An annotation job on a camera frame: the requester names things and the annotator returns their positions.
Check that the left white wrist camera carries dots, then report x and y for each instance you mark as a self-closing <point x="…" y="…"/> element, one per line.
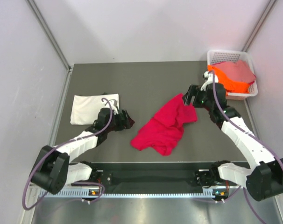
<point x="114" y="105"/>

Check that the orange t-shirt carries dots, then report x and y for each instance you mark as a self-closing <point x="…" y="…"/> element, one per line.
<point x="229" y="85"/>

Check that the grey slotted cable duct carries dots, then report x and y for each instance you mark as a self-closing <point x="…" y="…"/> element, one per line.
<point x="94" y="192"/>

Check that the folded white t-shirt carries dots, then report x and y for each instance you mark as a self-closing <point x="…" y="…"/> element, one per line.
<point x="85" y="109"/>

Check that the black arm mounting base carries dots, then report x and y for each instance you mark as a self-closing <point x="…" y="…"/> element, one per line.
<point x="193" y="173"/>

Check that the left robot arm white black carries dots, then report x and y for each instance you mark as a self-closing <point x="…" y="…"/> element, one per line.
<point x="69" y="154"/>

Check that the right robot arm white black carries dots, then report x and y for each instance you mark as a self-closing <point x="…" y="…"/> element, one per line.
<point x="264" y="177"/>

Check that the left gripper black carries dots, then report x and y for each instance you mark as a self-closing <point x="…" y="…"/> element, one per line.
<point x="126" y="123"/>

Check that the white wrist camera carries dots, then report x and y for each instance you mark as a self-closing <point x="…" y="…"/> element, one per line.
<point x="114" y="105"/>
<point x="209" y="76"/>

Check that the crimson red t-shirt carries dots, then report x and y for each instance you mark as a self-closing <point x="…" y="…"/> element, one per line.
<point x="166" y="128"/>

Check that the pink t-shirt in basket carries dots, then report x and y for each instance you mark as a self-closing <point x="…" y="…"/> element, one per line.
<point x="238" y="71"/>

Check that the white plastic basket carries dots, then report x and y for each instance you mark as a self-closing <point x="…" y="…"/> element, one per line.
<point x="217" y="56"/>

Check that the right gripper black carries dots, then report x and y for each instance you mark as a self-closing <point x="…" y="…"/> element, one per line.
<point x="194" y="91"/>

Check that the dark grey table mat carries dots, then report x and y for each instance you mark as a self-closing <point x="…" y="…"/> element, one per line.
<point x="143" y="88"/>

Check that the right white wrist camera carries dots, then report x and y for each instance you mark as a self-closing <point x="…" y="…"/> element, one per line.
<point x="209" y="76"/>

